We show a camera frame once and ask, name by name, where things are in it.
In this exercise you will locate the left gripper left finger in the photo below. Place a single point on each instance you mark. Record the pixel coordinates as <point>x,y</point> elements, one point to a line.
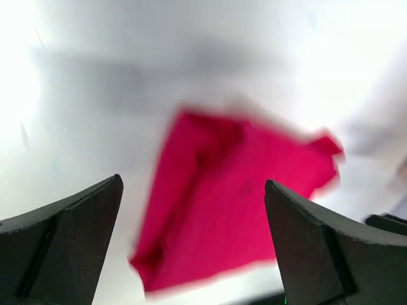
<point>55,254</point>

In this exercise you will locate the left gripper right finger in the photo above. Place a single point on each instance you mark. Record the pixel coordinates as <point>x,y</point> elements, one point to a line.
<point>327,258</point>

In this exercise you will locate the red t-shirt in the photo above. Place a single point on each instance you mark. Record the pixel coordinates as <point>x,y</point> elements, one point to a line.
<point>206,212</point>

